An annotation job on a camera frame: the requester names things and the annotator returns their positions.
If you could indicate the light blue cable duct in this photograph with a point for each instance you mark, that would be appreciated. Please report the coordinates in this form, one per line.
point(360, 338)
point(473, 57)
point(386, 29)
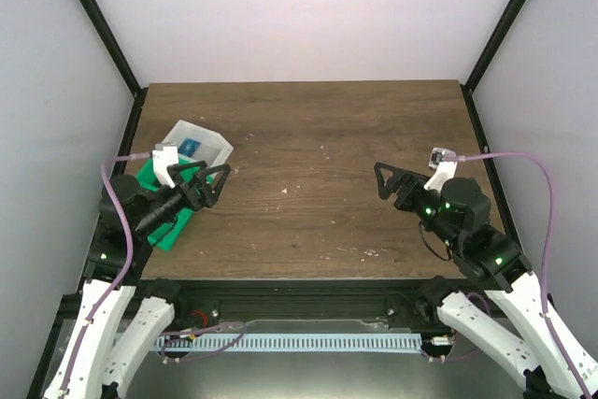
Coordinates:
point(377, 343)

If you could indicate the green plastic bin middle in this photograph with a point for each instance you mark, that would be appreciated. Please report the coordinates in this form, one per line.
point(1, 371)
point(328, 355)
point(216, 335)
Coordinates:
point(146, 177)

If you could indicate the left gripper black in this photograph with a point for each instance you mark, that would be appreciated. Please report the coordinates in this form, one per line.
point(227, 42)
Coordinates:
point(208, 197)

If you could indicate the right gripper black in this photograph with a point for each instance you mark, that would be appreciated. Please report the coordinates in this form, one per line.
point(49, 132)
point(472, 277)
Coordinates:
point(399, 177)

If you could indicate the blue card in bin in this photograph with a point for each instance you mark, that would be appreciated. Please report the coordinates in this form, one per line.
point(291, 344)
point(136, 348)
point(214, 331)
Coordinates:
point(189, 147)

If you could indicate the black aluminium frame rail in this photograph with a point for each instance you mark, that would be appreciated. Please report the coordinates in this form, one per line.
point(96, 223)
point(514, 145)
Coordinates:
point(395, 301)

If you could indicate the green plastic bin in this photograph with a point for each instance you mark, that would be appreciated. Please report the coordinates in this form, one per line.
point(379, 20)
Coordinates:
point(146, 177)
point(166, 235)

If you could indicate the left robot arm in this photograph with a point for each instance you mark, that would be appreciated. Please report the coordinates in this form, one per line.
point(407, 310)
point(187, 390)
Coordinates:
point(98, 362)

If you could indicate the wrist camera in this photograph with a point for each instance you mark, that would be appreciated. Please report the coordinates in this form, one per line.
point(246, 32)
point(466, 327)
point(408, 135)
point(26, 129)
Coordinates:
point(444, 164)
point(163, 156)

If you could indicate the green plastic bin front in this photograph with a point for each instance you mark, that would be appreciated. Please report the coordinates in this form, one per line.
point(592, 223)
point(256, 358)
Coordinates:
point(166, 235)

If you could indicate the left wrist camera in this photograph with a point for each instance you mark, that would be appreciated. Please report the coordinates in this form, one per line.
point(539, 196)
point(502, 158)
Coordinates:
point(163, 156)

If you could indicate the white plastic bin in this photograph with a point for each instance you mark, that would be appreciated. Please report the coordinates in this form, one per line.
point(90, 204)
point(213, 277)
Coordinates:
point(213, 144)

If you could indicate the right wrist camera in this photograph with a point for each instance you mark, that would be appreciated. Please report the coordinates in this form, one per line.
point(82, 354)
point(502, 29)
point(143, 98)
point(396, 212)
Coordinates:
point(444, 164)

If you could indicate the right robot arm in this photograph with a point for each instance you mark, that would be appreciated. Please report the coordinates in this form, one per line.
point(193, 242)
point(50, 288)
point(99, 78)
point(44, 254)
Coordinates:
point(540, 354)

